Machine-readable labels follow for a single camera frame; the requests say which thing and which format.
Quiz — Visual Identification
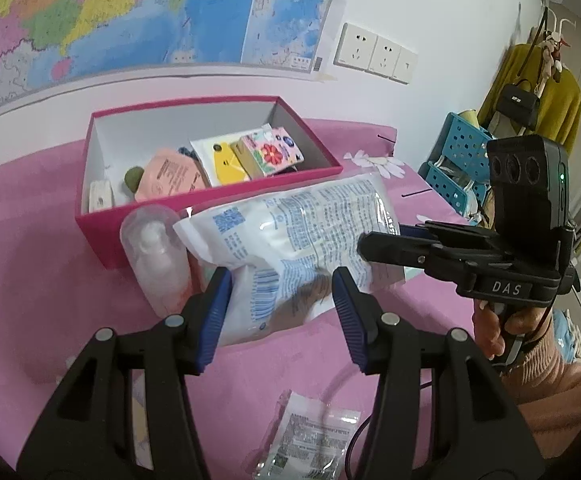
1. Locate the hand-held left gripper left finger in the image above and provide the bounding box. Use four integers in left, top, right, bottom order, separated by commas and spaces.
16, 266, 234, 480

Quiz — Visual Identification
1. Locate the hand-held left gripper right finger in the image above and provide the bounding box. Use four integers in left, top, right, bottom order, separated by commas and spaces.
331, 266, 546, 480

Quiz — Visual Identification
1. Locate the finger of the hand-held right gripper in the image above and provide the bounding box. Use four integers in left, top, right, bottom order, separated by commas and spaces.
358, 231, 476, 286
398, 220, 499, 251

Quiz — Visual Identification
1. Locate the large white plastic packet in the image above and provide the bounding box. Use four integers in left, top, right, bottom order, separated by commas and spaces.
173, 172, 406, 347

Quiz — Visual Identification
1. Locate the pink cardboard box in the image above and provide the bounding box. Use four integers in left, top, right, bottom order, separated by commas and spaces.
74, 95, 345, 269

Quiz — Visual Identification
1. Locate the pink face mask packet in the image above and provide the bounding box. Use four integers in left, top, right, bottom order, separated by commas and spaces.
134, 147, 208, 202

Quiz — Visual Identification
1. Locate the white and yellow packet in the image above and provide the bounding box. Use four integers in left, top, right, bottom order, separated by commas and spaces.
189, 132, 254, 188

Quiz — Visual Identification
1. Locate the floral tissue pack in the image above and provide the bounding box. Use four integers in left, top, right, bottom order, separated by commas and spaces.
230, 129, 305, 178

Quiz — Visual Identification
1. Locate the green frog plush toy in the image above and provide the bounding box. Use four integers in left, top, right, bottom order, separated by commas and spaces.
123, 167, 144, 196

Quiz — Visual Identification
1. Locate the person's right forearm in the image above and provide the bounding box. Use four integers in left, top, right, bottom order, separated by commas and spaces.
498, 327, 581, 461

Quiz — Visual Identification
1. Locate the person's right hand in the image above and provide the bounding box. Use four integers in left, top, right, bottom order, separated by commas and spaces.
472, 302, 552, 361

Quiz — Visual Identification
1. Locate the white lotion pump bottle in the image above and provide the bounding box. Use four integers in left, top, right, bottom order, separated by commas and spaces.
119, 205, 194, 317

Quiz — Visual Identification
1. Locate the blue plastic rack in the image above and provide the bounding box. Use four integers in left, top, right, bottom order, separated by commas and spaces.
418, 111, 496, 223

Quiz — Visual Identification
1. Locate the black handbag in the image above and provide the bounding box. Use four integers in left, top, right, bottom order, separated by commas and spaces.
495, 79, 541, 128

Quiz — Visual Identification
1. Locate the yellow garment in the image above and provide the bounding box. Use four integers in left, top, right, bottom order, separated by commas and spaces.
478, 42, 581, 153

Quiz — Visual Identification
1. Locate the small clear plastic packet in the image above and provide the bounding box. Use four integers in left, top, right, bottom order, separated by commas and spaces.
253, 390, 361, 480

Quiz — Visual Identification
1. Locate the hanging plush ornament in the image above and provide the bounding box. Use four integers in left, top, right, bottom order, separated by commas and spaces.
543, 32, 569, 78

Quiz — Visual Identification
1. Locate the white coat rack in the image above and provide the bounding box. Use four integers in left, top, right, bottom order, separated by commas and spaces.
533, 6, 577, 101

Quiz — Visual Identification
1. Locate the pink printed tablecloth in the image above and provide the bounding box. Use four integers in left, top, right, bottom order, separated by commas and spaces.
0, 117, 501, 480

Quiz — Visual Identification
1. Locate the black cable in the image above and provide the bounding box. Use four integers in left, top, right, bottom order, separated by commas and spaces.
343, 380, 436, 480

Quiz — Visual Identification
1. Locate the white wall socket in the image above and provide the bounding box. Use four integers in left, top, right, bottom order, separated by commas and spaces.
369, 34, 402, 77
334, 22, 379, 68

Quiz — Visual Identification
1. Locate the wall map poster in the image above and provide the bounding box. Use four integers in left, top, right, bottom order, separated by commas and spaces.
0, 0, 344, 121

